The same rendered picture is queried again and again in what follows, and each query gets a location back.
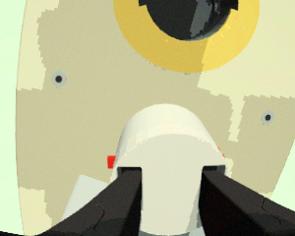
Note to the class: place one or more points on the white and grey cylinder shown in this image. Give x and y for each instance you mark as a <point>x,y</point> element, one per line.
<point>172,145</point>

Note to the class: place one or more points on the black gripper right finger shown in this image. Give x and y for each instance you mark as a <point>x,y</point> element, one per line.
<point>228,208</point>

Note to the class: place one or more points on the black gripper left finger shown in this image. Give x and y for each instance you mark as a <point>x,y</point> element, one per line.
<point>115,211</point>

